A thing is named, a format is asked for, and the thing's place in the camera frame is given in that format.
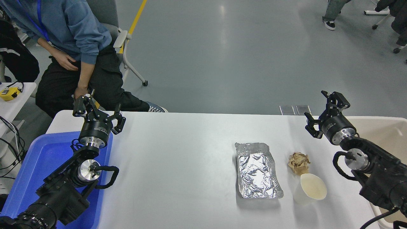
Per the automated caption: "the grey office chair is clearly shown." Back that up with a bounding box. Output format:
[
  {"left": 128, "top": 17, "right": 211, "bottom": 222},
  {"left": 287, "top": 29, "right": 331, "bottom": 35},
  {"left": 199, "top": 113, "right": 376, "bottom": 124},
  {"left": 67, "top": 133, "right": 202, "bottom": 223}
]
[{"left": 86, "top": 0, "right": 148, "bottom": 87}]

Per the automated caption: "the blue plastic tray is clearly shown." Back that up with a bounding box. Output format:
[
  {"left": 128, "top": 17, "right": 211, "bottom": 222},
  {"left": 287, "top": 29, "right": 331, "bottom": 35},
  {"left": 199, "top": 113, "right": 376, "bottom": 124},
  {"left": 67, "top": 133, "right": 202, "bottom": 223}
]
[{"left": 0, "top": 131, "right": 114, "bottom": 229}]

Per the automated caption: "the crumpled tan paper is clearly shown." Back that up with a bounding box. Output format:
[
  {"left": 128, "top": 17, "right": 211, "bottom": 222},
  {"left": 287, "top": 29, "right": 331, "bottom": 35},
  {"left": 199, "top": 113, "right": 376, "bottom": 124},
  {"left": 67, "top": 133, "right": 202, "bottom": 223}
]
[{"left": 288, "top": 152, "right": 311, "bottom": 176}]

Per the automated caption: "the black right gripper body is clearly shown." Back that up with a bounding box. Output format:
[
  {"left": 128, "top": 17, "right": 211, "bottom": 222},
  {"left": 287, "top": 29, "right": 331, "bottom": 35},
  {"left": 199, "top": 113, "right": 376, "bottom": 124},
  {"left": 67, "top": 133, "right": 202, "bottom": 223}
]
[{"left": 321, "top": 114, "right": 356, "bottom": 141}]

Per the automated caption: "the yellow handheld device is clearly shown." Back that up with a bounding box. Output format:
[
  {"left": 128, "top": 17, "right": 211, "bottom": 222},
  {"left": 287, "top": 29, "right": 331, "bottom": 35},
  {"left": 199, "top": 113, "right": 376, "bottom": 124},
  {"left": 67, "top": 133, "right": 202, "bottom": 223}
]
[{"left": 0, "top": 81, "right": 24, "bottom": 101}]

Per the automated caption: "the white paper cup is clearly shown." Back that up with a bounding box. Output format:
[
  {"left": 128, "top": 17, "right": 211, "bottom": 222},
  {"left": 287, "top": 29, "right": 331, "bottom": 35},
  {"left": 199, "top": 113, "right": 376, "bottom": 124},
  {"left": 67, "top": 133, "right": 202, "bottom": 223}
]
[{"left": 293, "top": 173, "right": 328, "bottom": 204}]

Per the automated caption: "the silver foil tray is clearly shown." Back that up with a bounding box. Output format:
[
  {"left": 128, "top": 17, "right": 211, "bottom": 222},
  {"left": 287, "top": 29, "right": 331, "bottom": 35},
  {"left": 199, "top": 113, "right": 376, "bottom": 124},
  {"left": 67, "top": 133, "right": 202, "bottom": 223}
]
[{"left": 235, "top": 142, "right": 284, "bottom": 199}]

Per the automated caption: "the seated person's left hand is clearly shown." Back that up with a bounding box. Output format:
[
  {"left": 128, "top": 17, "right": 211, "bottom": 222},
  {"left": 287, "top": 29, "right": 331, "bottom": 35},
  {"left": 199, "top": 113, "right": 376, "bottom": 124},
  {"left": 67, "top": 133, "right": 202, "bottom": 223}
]
[{"left": 74, "top": 85, "right": 90, "bottom": 101}]

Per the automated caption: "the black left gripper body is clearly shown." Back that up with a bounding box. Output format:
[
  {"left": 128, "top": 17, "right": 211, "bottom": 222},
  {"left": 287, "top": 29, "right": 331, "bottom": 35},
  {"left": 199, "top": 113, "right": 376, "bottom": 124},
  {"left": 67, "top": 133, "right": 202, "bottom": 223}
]
[{"left": 79, "top": 112, "right": 114, "bottom": 143}]

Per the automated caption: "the white side table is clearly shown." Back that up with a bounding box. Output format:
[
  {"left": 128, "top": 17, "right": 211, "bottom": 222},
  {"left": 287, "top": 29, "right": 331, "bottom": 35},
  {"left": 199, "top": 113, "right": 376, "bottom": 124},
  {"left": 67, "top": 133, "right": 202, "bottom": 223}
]
[{"left": 0, "top": 82, "right": 37, "bottom": 137}]

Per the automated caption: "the standing person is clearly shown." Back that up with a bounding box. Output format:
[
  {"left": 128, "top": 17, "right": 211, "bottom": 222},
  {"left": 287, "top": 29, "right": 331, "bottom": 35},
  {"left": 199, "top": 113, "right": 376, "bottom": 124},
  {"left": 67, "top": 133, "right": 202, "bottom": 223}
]
[{"left": 322, "top": 0, "right": 352, "bottom": 31}]

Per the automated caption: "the large pale bin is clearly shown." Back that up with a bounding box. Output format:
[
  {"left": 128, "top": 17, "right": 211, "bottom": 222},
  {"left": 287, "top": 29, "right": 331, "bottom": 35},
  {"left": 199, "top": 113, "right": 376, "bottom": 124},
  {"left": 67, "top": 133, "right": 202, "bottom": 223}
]
[{"left": 345, "top": 116, "right": 407, "bottom": 229}]

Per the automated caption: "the seated person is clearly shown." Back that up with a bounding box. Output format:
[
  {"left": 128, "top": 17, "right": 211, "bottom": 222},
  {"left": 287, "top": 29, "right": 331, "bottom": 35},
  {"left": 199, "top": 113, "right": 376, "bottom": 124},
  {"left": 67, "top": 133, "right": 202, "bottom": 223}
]
[
  {"left": 0, "top": 0, "right": 168, "bottom": 119},
  {"left": 0, "top": 17, "right": 40, "bottom": 82}
]

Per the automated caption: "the white chair base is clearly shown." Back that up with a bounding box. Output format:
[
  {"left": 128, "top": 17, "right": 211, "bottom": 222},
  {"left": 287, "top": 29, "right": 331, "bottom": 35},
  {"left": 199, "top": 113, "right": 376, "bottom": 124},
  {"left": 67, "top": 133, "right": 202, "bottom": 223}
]
[{"left": 364, "top": 9, "right": 391, "bottom": 30}]

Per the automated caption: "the seated person's right hand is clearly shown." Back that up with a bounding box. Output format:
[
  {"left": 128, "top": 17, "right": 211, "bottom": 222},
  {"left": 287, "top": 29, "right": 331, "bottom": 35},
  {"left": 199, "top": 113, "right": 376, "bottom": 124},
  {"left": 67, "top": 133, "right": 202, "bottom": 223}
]
[{"left": 55, "top": 52, "right": 79, "bottom": 71}]

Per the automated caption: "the black cable bundle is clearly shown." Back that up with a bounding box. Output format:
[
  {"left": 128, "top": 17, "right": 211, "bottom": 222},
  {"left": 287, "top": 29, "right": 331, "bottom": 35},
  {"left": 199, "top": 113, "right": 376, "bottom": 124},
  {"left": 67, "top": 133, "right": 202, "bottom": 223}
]
[{"left": 0, "top": 116, "right": 26, "bottom": 179}]

